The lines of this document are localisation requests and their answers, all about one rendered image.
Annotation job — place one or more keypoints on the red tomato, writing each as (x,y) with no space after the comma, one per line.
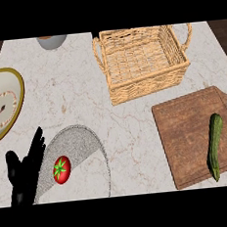
(62,170)

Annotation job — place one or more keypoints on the white bowl with gold rim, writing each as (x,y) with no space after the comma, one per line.
(1,105)

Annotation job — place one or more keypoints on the green squash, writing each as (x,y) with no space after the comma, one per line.
(215,145)

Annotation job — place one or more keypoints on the wicker basket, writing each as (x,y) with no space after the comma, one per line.
(140,63)

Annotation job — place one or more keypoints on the brown wooden cutting board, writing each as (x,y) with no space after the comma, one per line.
(189,134)

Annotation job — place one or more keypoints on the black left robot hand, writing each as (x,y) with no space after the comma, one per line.
(29,174)

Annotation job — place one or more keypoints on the grey cup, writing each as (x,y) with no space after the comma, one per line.
(51,42)

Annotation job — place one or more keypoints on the grey speckled plate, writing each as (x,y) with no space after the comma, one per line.
(80,154)

